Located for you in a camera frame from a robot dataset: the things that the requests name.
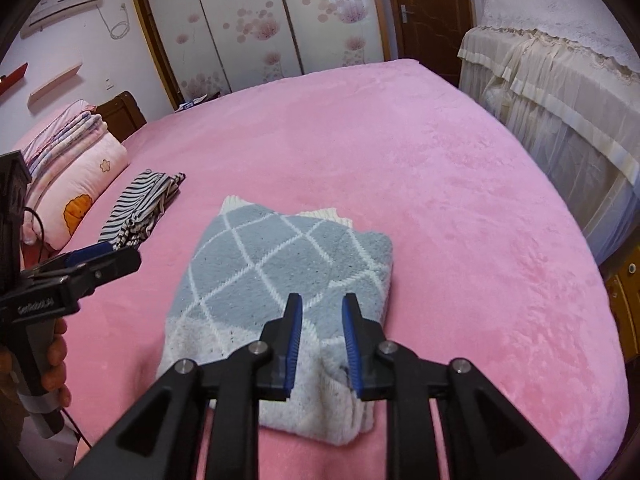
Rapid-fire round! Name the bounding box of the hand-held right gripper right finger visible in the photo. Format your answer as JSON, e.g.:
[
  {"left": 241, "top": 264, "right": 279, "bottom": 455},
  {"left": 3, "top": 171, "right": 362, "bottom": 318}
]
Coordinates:
[{"left": 341, "top": 293, "right": 568, "bottom": 480}]

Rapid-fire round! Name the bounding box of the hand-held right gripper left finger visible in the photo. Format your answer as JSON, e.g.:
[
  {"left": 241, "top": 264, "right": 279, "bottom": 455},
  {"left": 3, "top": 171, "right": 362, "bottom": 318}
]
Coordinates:
[{"left": 70, "top": 293, "right": 304, "bottom": 480}]

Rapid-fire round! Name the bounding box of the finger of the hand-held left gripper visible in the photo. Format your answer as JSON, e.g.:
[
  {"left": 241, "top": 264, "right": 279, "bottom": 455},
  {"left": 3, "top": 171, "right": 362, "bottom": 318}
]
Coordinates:
[
  {"left": 64, "top": 247, "right": 142, "bottom": 312},
  {"left": 62, "top": 243, "right": 115, "bottom": 268}
]

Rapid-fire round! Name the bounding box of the diamond pattern knit sweater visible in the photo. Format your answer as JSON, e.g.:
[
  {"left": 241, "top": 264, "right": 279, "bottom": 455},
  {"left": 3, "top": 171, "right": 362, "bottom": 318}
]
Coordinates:
[{"left": 156, "top": 196, "right": 393, "bottom": 448}]

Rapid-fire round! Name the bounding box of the person's left hand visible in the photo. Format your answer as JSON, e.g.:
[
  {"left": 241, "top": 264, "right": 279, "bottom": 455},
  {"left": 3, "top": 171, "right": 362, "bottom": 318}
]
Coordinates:
[{"left": 40, "top": 317, "right": 72, "bottom": 411}]

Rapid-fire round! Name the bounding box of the black white striped garment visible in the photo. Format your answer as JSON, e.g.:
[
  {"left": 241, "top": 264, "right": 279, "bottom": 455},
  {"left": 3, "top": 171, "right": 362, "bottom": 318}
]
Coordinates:
[{"left": 98, "top": 171, "right": 187, "bottom": 250}]

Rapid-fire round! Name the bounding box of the pastel floral folded quilt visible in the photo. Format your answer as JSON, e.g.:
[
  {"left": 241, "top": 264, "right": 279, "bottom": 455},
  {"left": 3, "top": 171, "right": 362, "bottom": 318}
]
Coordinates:
[{"left": 22, "top": 112, "right": 109, "bottom": 176}]

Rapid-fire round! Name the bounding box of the pink scalloped folded blanket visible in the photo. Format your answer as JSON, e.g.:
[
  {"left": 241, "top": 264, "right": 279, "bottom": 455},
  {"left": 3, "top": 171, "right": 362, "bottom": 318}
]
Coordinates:
[{"left": 10, "top": 99, "right": 98, "bottom": 161}]

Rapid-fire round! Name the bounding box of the dark wooden headboard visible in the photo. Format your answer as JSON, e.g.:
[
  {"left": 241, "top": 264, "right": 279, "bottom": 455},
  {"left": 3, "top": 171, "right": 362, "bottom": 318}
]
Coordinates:
[{"left": 95, "top": 91, "right": 147, "bottom": 142}]

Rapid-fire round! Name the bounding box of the pink plush bed blanket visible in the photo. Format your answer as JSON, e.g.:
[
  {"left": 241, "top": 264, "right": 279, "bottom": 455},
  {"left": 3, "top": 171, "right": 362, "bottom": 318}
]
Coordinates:
[{"left": 0, "top": 57, "right": 628, "bottom": 480}]

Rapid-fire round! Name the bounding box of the blue and white packet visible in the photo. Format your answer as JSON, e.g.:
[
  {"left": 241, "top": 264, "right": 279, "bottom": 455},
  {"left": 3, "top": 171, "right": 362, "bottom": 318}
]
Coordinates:
[{"left": 177, "top": 92, "right": 221, "bottom": 111}]

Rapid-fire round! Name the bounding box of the white air conditioner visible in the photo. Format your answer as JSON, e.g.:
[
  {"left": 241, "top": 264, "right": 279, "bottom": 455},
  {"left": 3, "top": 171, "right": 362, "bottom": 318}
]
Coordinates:
[{"left": 20, "top": 0, "right": 106, "bottom": 38}]

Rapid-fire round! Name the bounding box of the floral sliding door wardrobe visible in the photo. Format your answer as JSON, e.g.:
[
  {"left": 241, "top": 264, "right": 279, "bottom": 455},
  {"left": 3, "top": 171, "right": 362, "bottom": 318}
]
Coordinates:
[{"left": 127, "top": 0, "right": 401, "bottom": 111}]

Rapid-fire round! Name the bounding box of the beige pleated cover cloth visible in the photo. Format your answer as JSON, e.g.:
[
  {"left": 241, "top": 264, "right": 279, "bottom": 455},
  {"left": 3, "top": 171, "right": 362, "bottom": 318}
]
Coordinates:
[{"left": 457, "top": 25, "right": 640, "bottom": 266}]

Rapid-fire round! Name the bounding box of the brown wooden door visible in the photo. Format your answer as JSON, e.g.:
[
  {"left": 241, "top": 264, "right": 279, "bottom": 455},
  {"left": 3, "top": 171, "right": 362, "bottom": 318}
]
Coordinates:
[{"left": 382, "top": 0, "right": 476, "bottom": 86}]

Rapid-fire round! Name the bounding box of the white lace cover cloth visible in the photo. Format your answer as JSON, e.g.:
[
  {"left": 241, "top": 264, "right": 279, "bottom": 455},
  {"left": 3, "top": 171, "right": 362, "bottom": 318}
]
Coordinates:
[{"left": 480, "top": 0, "right": 640, "bottom": 81}]

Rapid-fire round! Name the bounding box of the wooden wall shelf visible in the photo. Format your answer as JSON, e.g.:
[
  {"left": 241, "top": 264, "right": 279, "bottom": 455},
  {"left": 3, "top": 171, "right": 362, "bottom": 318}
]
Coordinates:
[{"left": 28, "top": 62, "right": 83, "bottom": 108}]

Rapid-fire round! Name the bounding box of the red wall shelf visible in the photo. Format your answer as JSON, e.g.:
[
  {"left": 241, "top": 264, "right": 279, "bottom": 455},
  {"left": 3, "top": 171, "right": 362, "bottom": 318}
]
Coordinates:
[{"left": 0, "top": 62, "right": 28, "bottom": 95}]

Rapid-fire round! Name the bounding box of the white coiled power cord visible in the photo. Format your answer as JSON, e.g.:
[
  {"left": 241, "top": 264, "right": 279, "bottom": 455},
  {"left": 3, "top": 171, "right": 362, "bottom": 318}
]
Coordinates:
[{"left": 102, "top": 2, "right": 132, "bottom": 40}]

